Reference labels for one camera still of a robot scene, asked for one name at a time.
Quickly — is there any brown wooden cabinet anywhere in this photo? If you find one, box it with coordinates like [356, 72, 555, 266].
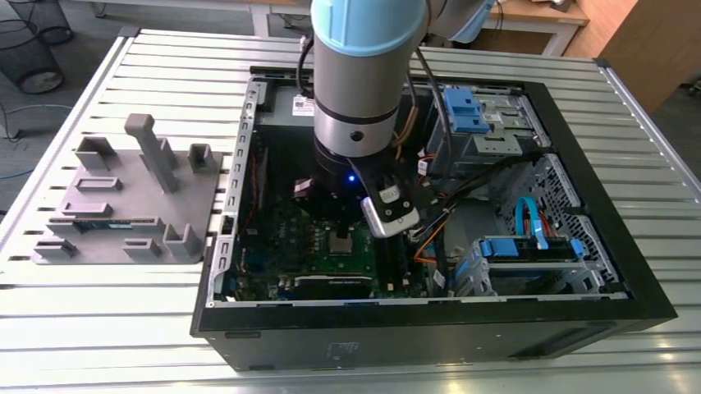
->
[564, 0, 701, 118]

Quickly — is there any black camera cable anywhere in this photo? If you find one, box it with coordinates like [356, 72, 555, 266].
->
[414, 48, 457, 139]
[297, 36, 318, 100]

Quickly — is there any CPU socket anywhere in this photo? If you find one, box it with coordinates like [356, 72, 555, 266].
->
[326, 227, 369, 259]

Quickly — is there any grey power supply unit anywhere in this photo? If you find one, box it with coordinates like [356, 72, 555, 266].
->
[255, 85, 318, 181]

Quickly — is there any grey parts rack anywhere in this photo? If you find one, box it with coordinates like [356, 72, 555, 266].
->
[30, 113, 226, 266]

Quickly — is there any black wire mesh bin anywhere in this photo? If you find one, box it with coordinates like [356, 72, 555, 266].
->
[0, 18, 64, 94]
[31, 0, 77, 46]

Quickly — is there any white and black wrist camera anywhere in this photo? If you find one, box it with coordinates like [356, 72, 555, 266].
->
[358, 174, 422, 239]

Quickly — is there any black graphics card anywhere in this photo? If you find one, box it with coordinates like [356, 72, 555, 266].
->
[293, 273, 377, 300]

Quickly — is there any hard disk in blue carrier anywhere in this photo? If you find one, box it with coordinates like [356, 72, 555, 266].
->
[478, 236, 583, 263]

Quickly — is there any wooden desk with white frame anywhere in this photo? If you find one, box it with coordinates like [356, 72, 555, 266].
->
[481, 0, 592, 58]

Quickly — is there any RAM stick with blue label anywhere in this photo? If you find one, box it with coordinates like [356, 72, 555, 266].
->
[48, 216, 154, 231]

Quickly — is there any blue flat wire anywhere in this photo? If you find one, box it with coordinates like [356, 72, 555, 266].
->
[514, 196, 552, 250]

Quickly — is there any tall grey metal drive cage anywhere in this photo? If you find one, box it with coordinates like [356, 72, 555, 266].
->
[425, 85, 553, 181]

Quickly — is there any black PC case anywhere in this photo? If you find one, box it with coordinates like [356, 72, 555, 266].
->
[189, 64, 680, 373]

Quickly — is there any black RAM slot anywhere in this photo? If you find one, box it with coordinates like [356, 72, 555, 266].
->
[376, 236, 397, 291]
[393, 229, 413, 288]

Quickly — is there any white desk frame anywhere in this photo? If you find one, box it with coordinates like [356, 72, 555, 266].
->
[70, 0, 314, 38]

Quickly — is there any low grey metal disk bay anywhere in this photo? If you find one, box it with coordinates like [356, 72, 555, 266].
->
[453, 234, 624, 297]

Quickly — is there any green motherboard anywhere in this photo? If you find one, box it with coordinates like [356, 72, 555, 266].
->
[233, 190, 437, 303]

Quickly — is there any black wire bundle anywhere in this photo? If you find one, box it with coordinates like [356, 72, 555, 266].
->
[410, 151, 549, 243]

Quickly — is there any empty blue disk carrier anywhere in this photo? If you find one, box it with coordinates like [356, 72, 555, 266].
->
[444, 88, 492, 133]

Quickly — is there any orange wire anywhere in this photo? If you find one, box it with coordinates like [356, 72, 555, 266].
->
[412, 221, 449, 266]

